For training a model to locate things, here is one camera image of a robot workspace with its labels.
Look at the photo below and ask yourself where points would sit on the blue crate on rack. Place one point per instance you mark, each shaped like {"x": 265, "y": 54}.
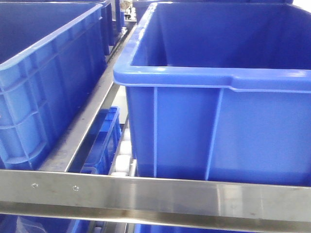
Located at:
{"x": 220, "y": 92}

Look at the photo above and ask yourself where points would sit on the steel flow rack with rollers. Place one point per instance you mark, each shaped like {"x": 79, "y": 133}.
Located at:
{"x": 55, "y": 192}

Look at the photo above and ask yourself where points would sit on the blue crate left of rack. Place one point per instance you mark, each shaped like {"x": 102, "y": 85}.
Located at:
{"x": 51, "y": 57}

